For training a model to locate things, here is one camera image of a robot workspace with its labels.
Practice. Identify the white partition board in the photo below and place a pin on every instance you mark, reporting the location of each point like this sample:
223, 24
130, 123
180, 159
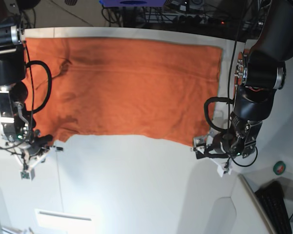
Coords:
251, 217

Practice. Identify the blue box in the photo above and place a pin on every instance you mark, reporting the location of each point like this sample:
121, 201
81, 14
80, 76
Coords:
133, 3

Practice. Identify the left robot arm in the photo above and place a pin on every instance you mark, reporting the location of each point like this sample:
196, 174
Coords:
259, 73

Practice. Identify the orange t-shirt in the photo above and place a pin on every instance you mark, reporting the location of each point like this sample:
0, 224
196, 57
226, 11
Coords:
113, 86

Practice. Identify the green tape roll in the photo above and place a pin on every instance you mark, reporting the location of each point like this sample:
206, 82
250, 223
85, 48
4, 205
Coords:
279, 168

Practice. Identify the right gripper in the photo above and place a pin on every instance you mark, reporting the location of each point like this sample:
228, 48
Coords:
34, 152

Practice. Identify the black keyboard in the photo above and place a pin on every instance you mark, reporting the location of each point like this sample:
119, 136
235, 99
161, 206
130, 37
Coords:
271, 199

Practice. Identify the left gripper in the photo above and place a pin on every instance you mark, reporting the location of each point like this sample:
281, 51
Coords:
215, 147

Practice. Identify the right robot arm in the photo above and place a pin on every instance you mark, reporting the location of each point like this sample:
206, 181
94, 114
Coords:
17, 124

